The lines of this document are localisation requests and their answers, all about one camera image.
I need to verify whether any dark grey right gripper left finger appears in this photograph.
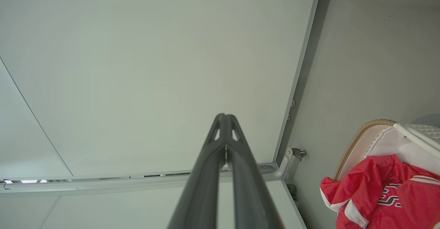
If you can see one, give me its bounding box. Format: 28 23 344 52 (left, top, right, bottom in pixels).
167 113 226 229

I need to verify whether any grey metal partition floor rail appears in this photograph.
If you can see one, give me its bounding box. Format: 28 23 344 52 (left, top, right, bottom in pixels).
0 163 286 198

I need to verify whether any white woven laundry basket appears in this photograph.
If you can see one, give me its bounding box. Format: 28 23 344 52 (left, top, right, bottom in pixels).
333 119 440 182

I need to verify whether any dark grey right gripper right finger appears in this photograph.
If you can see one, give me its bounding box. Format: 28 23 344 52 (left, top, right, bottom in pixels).
225 114 284 229

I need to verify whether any red jersey with black print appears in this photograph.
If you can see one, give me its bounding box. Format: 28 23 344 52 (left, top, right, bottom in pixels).
320 154 440 229

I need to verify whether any white fabric basket liner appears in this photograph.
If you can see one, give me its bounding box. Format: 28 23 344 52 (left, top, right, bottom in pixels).
345 125 440 176

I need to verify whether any grey metal partition post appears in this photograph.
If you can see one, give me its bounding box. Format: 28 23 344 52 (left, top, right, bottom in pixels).
273 0 330 185

